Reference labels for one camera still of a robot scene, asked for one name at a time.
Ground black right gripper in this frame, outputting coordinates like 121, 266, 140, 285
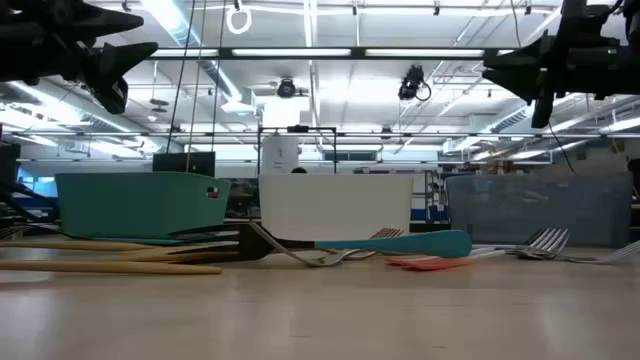
482, 29, 640, 129

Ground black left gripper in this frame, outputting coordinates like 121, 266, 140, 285
0, 0, 159, 115

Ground orange-handled silver fork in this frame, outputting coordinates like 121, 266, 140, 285
248, 221, 381, 268
402, 258, 480, 273
384, 227, 571, 267

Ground teal-handled black fork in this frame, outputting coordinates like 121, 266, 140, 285
167, 222, 474, 264

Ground grey translucent plastic bin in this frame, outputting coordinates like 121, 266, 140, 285
444, 172, 634, 249

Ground black monitor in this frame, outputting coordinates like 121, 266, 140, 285
152, 151, 217, 178

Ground blue-lit screen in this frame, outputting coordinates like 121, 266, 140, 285
17, 167, 57, 199

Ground teal plastic bin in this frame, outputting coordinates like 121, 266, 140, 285
54, 171, 232, 240

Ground blue and white storage shelf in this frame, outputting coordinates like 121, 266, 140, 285
412, 169, 448, 224

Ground black bar with light strips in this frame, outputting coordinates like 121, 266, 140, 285
144, 46, 516, 62

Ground black hanging device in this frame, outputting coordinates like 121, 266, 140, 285
276, 77, 298, 100

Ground white paper sign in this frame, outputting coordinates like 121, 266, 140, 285
260, 134, 301, 176

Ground white plastic bin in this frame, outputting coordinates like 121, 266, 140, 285
258, 173, 415, 242

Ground silver ventilation duct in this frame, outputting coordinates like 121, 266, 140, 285
142, 0, 244, 101

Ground thin black hanging cable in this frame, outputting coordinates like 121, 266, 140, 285
547, 122, 577, 175

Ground grey horizontal rail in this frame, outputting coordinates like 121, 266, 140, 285
14, 158, 554, 166
0, 130, 640, 139

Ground white cable loop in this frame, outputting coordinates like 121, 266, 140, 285
225, 3, 253, 36

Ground black overhead camera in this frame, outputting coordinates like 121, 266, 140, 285
398, 63, 433, 103

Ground black metal table frame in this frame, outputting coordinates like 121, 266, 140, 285
219, 216, 451, 235

